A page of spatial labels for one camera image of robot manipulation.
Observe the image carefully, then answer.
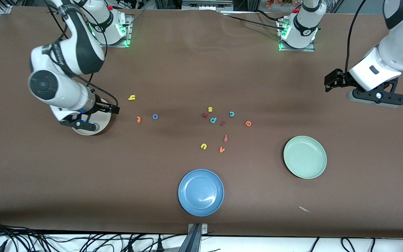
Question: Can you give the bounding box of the brown table cover sheet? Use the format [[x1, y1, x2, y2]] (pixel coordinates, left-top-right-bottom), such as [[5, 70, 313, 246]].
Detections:
[[0, 6, 403, 238]]

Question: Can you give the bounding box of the orange decoration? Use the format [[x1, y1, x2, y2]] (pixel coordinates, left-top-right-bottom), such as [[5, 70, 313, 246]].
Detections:
[[266, 0, 295, 8]]

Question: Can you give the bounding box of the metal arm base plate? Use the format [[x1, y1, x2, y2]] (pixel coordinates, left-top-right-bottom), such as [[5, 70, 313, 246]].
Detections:
[[94, 14, 133, 48], [278, 19, 316, 52]]

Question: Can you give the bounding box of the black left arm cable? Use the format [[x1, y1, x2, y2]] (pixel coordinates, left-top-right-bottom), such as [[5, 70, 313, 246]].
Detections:
[[344, 0, 366, 76]]

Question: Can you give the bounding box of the black cable tangle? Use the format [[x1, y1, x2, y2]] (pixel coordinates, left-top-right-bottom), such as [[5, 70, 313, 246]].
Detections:
[[0, 219, 188, 252]]

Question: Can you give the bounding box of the green round plate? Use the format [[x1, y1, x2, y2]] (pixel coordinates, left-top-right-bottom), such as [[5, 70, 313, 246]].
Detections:
[[283, 136, 327, 180]]

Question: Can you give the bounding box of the beige brown round plate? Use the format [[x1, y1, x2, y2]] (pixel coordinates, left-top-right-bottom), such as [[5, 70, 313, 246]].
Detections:
[[71, 98, 112, 136]]

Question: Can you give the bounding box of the grey metal camera stand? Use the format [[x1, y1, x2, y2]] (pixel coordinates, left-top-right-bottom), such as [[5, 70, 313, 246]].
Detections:
[[178, 223, 209, 252]]

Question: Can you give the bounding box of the aluminium frame profile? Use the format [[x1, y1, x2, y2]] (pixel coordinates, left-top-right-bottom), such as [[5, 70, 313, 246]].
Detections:
[[182, 0, 234, 11]]

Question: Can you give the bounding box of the blue round plate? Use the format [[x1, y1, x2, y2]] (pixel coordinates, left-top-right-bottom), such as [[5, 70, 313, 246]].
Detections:
[[178, 169, 225, 217]]

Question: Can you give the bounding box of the black cable on table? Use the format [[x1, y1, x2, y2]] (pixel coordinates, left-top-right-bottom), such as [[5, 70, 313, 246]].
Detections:
[[256, 10, 286, 22], [222, 13, 286, 31]]

